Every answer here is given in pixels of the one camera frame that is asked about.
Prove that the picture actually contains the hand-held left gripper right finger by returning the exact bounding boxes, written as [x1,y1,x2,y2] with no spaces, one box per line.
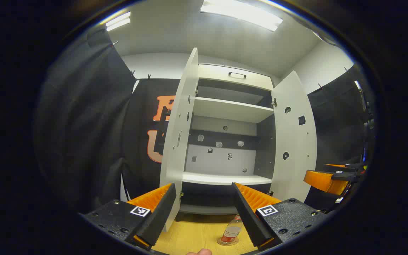
[231,182,330,251]

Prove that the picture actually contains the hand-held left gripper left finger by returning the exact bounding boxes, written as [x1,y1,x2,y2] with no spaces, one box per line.
[78,182,177,251]

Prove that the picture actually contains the clear plastic water bottle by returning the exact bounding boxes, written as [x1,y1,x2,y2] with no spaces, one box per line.
[217,214,243,246]

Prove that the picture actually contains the white cabinet door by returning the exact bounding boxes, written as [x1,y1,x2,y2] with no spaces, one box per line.
[270,70,318,203]
[160,48,199,232]

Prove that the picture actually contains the black backdrop cloth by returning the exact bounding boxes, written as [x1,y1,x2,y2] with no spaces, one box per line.
[34,28,136,215]
[305,65,371,211]
[121,78,180,200]

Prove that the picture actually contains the white cabinet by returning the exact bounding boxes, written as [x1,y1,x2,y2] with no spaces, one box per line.
[160,48,318,232]

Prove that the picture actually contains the white cabinet drawer front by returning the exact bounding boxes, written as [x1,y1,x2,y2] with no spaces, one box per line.
[198,64,274,91]

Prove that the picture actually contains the ceiling light panel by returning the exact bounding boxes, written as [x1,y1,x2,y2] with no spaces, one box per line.
[106,12,131,32]
[200,0,283,32]

